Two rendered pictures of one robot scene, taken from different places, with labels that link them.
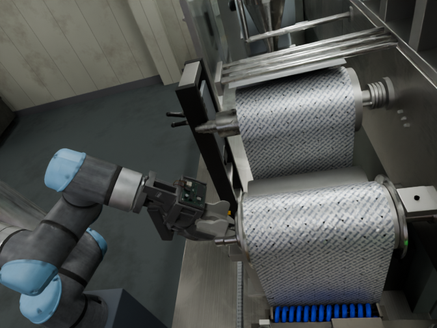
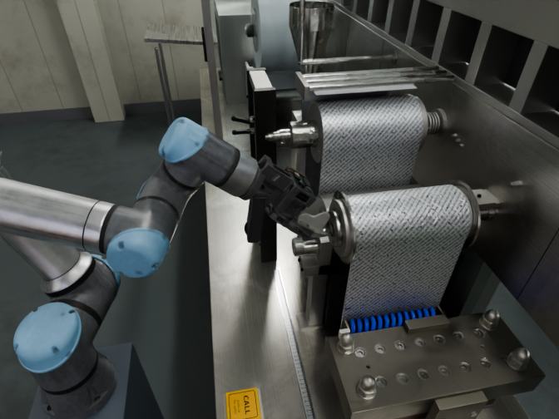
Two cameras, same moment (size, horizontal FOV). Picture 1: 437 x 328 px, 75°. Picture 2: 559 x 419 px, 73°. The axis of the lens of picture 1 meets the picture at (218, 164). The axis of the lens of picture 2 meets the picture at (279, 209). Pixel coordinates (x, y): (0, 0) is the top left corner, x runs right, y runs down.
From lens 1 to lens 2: 0.39 m
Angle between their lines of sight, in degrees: 22
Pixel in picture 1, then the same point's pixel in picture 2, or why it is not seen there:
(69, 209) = (172, 189)
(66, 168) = (196, 134)
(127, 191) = (249, 169)
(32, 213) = not seen: hidden behind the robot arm
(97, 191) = (222, 164)
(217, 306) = (266, 344)
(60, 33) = not seen: outside the picture
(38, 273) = (160, 245)
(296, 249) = (396, 237)
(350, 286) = (422, 284)
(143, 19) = (76, 28)
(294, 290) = (374, 294)
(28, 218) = not seen: hidden behind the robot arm
